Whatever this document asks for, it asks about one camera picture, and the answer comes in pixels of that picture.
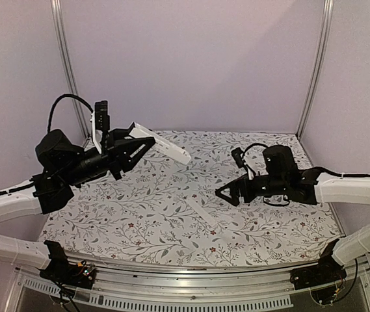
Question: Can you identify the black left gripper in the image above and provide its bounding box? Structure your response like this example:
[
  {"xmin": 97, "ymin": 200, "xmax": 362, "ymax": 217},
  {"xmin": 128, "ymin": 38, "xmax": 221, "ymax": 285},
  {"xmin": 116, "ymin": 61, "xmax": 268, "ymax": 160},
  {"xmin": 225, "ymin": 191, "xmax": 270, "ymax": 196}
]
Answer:
[{"xmin": 61, "ymin": 128, "xmax": 155, "ymax": 187}]

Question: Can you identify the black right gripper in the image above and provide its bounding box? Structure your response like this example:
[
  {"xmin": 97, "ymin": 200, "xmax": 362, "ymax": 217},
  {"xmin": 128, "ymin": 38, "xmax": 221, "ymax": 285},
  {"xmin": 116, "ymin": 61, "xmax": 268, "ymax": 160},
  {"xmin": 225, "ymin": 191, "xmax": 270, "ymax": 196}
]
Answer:
[{"xmin": 215, "ymin": 174, "xmax": 287, "ymax": 207}]

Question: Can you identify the white remote control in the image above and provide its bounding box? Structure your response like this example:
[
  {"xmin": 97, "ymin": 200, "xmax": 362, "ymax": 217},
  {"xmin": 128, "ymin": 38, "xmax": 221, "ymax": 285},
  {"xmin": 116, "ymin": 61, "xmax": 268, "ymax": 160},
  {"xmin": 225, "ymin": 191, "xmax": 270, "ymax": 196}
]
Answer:
[{"xmin": 129, "ymin": 122, "xmax": 191, "ymax": 164}]

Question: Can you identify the white remote battery cover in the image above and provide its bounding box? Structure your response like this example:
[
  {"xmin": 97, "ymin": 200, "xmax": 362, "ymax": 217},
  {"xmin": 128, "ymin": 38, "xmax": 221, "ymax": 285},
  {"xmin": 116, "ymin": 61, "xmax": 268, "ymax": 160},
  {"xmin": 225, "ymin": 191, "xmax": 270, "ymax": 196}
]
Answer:
[{"xmin": 186, "ymin": 199, "xmax": 217, "ymax": 226}]

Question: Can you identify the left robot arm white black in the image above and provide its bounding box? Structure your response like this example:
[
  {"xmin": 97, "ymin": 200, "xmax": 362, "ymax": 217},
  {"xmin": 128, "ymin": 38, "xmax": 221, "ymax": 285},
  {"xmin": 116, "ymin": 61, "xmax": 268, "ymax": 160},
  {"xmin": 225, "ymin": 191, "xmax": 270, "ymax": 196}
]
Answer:
[{"xmin": 0, "ymin": 129, "xmax": 157, "ymax": 282}]

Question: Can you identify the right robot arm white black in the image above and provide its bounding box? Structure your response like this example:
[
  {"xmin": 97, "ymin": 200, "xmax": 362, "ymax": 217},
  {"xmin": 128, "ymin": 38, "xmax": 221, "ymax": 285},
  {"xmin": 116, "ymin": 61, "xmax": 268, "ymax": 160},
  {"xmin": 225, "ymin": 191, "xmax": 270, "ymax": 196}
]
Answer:
[{"xmin": 215, "ymin": 145, "xmax": 370, "ymax": 283}]

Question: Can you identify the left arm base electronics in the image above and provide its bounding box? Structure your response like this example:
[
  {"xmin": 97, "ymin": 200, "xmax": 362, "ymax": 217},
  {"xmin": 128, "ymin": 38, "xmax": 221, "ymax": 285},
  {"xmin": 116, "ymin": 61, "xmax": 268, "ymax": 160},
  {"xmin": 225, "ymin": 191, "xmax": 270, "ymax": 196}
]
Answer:
[{"xmin": 39, "ymin": 240, "xmax": 97, "ymax": 289}]

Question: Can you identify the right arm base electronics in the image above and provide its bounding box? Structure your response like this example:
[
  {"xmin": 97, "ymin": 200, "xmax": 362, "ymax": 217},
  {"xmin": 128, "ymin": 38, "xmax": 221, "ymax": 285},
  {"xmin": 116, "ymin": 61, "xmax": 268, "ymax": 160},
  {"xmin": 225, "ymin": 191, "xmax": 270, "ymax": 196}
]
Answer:
[{"xmin": 289, "ymin": 239, "xmax": 347, "ymax": 306}]

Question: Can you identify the floral patterned table mat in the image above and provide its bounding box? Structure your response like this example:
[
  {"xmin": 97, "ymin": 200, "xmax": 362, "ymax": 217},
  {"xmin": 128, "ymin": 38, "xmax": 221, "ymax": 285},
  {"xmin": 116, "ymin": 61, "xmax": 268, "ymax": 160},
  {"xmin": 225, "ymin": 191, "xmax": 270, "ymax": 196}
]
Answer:
[{"xmin": 40, "ymin": 131, "xmax": 341, "ymax": 267}]

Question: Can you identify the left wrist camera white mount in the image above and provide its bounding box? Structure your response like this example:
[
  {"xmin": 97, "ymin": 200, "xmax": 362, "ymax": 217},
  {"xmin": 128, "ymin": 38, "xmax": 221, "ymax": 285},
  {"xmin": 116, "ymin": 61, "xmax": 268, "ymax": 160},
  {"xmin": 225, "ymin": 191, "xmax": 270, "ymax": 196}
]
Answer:
[{"xmin": 91, "ymin": 100, "xmax": 110, "ymax": 154}]

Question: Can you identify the left black camera cable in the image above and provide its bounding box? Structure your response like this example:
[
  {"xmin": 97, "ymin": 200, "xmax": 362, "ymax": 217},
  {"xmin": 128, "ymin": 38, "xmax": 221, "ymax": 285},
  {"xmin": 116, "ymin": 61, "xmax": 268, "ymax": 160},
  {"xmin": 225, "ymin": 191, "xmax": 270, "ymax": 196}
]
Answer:
[{"xmin": 47, "ymin": 93, "xmax": 94, "ymax": 134}]

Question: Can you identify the front aluminium rail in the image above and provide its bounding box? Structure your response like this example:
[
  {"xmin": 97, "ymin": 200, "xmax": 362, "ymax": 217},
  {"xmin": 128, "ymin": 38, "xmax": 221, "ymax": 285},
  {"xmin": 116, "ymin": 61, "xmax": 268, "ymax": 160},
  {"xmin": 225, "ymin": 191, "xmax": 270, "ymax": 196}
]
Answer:
[{"xmin": 5, "ymin": 252, "xmax": 370, "ymax": 311}]

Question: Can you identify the left aluminium frame post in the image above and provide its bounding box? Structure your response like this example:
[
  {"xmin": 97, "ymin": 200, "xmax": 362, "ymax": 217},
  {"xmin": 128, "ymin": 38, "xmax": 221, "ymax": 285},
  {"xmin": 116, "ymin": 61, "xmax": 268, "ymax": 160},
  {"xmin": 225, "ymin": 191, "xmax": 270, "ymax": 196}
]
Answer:
[{"xmin": 50, "ymin": 0, "xmax": 89, "ymax": 139}]

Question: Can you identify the aluminium frame post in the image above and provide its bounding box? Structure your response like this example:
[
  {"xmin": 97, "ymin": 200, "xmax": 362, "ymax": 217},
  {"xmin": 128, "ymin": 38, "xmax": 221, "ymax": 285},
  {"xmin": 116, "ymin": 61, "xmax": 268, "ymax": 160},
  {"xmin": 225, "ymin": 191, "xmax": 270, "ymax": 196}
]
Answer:
[
  {"xmin": 50, "ymin": 0, "xmax": 89, "ymax": 139},
  {"xmin": 296, "ymin": 0, "xmax": 334, "ymax": 141}
]

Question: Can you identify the right aluminium frame post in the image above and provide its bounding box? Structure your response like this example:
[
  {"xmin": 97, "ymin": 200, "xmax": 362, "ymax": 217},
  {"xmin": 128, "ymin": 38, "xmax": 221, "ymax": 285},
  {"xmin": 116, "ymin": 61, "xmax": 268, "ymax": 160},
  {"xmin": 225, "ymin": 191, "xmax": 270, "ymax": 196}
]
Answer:
[{"xmin": 296, "ymin": 0, "xmax": 334, "ymax": 141}]

